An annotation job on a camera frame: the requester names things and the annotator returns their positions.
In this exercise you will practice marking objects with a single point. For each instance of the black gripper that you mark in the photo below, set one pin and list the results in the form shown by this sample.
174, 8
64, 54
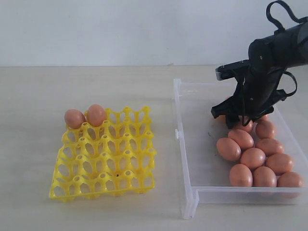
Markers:
254, 97

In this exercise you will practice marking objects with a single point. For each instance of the brown egg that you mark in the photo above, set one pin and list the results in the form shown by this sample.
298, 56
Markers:
248, 128
265, 129
290, 179
263, 118
264, 177
74, 118
96, 115
280, 163
240, 176
221, 117
228, 149
270, 146
253, 158
242, 138

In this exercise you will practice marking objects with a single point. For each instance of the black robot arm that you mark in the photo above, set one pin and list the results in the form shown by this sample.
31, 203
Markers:
286, 48

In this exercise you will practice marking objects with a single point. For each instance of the clear plastic box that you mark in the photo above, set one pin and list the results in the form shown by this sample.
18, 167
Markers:
205, 172

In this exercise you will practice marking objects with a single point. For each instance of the yellow plastic egg tray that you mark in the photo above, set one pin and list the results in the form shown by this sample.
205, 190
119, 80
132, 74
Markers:
115, 158

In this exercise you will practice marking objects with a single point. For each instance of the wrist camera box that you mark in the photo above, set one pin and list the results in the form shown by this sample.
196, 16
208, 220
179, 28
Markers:
235, 70

